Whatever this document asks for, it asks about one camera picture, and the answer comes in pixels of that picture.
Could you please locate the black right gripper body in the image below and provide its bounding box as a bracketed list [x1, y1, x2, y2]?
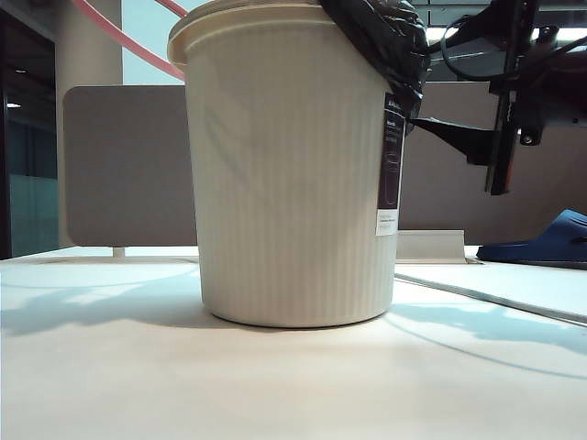
[484, 0, 551, 196]

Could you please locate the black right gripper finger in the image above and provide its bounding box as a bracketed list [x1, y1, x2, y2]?
[410, 116, 499, 167]
[451, 0, 524, 50]

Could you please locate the black garbage bag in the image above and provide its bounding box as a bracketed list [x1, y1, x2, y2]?
[319, 0, 432, 135]

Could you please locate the pink ring lid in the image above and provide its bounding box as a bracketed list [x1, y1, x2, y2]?
[71, 0, 190, 80]

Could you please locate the white ribbed trash can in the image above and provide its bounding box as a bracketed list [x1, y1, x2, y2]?
[167, 0, 407, 329]

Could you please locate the brown desk divider panel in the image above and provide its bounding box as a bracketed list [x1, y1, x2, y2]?
[396, 82, 587, 233]

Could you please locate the white ceiling light strip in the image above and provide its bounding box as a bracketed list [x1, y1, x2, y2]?
[531, 27, 587, 45]

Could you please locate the dark product label sticker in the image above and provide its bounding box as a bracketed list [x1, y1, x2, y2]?
[375, 90, 407, 237]

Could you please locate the navy blue slipper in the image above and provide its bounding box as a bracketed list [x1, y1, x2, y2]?
[475, 209, 587, 270]

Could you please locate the white flat board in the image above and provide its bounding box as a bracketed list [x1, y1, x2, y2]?
[393, 265, 587, 325]

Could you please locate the grey rounded divider panel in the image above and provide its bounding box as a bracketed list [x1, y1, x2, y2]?
[62, 86, 199, 248]

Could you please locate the beige round column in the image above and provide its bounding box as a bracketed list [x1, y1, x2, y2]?
[53, 0, 124, 251]

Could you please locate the dark framed glass partition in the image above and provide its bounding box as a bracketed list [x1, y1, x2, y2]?
[0, 0, 59, 261]

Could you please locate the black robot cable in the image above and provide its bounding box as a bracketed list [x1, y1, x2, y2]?
[438, 16, 587, 83]

